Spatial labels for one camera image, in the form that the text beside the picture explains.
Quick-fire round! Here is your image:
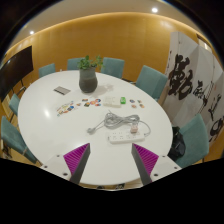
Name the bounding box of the green small object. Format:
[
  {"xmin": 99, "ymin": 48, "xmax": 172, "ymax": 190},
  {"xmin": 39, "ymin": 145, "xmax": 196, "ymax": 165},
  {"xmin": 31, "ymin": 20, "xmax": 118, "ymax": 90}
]
[{"xmin": 120, "ymin": 97, "xmax": 126, "ymax": 104}]

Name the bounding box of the small stickers right cluster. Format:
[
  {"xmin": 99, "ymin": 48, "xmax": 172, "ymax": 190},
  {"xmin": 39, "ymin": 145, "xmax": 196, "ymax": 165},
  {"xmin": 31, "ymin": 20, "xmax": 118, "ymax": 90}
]
[{"xmin": 129, "ymin": 99, "xmax": 145, "ymax": 108}]

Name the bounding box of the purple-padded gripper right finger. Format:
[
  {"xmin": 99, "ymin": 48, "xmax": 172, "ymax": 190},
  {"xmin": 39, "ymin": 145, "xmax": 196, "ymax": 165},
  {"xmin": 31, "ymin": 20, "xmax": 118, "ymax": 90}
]
[{"xmin": 131, "ymin": 143, "xmax": 159, "ymax": 185}]

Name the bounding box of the green potted plant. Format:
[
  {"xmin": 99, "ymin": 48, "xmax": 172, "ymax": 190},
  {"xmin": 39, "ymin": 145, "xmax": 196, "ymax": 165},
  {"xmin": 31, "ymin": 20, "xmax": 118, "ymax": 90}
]
[{"xmin": 77, "ymin": 55, "xmax": 103, "ymax": 70}]

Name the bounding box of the colourful sticker sheet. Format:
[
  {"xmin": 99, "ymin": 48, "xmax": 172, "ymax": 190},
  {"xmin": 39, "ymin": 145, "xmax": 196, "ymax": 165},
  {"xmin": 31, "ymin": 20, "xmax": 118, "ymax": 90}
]
[{"xmin": 56, "ymin": 101, "xmax": 75, "ymax": 116}]

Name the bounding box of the teal chair far middle-left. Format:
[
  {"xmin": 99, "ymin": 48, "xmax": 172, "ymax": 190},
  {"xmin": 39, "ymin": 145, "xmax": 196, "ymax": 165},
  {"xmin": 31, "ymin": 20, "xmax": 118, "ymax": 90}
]
[{"xmin": 67, "ymin": 58, "xmax": 82, "ymax": 70}]

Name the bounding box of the white box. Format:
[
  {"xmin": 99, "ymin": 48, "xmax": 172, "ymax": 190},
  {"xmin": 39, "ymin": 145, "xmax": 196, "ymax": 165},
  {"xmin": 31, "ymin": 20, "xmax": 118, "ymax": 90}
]
[{"xmin": 103, "ymin": 96, "xmax": 121, "ymax": 107}]

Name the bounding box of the dark grey plant pot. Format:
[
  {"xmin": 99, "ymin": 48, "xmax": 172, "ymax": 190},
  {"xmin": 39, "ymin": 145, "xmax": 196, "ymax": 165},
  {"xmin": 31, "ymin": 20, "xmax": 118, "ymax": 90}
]
[{"xmin": 79, "ymin": 68, "xmax": 98, "ymax": 93}]

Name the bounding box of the teal chair far left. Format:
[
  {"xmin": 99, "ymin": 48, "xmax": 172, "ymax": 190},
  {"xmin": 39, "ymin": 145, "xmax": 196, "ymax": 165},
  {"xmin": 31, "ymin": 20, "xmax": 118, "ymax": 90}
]
[{"xmin": 39, "ymin": 63, "xmax": 55, "ymax": 78}]

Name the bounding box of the white pink charger plug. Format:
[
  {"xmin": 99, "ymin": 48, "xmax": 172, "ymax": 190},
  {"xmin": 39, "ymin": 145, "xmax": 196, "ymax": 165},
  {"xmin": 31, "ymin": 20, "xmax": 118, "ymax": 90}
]
[{"xmin": 130, "ymin": 125, "xmax": 138, "ymax": 133}]

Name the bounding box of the grey coiled power cable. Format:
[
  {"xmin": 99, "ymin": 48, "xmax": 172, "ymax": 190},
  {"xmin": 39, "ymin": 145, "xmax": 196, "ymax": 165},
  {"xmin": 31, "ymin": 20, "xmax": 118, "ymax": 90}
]
[{"xmin": 86, "ymin": 111, "xmax": 152, "ymax": 137}]

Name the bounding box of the black wall television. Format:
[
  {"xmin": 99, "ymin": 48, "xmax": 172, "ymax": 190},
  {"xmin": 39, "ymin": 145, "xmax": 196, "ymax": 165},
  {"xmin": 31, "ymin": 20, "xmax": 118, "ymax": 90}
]
[{"xmin": 0, "ymin": 46, "xmax": 33, "ymax": 101}]

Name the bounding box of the white power strip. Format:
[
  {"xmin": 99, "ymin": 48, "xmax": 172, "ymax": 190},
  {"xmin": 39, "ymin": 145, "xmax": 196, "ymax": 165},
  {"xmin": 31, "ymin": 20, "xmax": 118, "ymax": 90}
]
[{"xmin": 108, "ymin": 131, "xmax": 145, "ymax": 144}]

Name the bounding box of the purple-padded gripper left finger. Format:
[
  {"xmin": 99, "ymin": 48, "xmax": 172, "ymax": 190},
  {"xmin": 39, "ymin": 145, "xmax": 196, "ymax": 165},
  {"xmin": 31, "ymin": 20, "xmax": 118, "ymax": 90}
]
[{"xmin": 64, "ymin": 143, "xmax": 90, "ymax": 184}]

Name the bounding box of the teal chair left near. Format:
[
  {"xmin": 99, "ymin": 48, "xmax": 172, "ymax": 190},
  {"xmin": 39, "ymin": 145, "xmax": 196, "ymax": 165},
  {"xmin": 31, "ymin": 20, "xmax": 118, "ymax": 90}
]
[{"xmin": 1, "ymin": 116, "xmax": 37, "ymax": 163}]

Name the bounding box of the calligraphy folding screen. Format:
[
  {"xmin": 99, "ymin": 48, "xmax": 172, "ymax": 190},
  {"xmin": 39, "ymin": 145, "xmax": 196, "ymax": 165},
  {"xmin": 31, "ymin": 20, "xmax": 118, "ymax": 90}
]
[{"xmin": 163, "ymin": 32, "xmax": 224, "ymax": 143}]

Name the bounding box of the teal chair far right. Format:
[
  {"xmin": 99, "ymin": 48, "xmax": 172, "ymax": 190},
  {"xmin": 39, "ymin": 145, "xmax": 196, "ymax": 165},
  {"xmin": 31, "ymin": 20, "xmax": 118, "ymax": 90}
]
[{"xmin": 136, "ymin": 65, "xmax": 168, "ymax": 100}]

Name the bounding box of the black bag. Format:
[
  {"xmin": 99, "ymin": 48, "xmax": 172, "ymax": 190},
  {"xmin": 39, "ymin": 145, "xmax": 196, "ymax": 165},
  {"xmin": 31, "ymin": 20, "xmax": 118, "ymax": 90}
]
[{"xmin": 168, "ymin": 126, "xmax": 186, "ymax": 161}]

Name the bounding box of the teal chair far middle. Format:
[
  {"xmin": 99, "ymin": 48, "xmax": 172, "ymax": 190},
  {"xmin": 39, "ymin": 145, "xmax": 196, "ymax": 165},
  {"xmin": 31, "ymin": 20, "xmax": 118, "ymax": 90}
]
[{"xmin": 101, "ymin": 57, "xmax": 125, "ymax": 78}]

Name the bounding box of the grey notebook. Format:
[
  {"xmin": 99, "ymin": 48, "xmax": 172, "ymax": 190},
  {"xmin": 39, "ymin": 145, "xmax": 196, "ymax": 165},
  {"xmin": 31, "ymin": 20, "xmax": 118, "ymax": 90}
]
[{"xmin": 54, "ymin": 86, "xmax": 71, "ymax": 95}]

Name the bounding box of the teal chair left middle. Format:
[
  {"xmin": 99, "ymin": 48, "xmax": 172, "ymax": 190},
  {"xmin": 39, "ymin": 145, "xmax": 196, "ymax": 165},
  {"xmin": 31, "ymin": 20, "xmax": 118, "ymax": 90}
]
[{"xmin": 9, "ymin": 94, "xmax": 20, "ymax": 115}]

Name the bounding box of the teal chair right near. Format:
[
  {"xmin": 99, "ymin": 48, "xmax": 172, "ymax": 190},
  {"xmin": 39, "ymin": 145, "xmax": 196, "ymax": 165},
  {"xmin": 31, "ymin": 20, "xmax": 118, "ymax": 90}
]
[{"xmin": 176, "ymin": 114, "xmax": 209, "ymax": 168}]

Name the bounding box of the colourful stickers cluster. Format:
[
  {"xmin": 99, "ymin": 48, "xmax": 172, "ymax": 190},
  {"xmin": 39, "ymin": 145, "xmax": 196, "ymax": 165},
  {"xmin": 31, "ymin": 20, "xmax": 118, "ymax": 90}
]
[{"xmin": 77, "ymin": 98, "xmax": 102, "ymax": 107}]

